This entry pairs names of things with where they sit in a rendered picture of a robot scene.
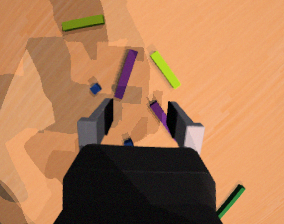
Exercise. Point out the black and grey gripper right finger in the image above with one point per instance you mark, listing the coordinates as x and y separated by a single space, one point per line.
188 134

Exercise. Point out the purple rod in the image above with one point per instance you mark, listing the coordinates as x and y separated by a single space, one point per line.
126 74
159 113

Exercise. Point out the small blue cube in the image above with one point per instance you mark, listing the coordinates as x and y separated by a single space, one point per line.
95 88
128 142

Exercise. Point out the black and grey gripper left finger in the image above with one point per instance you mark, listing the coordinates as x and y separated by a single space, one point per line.
91 130

